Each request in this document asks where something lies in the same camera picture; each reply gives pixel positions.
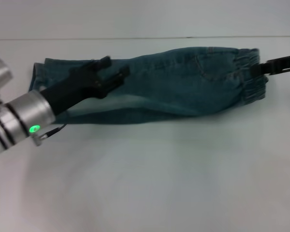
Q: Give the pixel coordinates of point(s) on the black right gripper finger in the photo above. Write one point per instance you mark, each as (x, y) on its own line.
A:
(278, 65)

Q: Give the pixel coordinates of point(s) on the blue denim shorts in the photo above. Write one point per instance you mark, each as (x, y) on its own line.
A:
(183, 87)

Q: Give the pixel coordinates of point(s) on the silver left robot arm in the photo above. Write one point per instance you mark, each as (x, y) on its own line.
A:
(19, 120)

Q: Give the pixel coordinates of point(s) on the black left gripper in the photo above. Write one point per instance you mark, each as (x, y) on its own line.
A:
(75, 87)

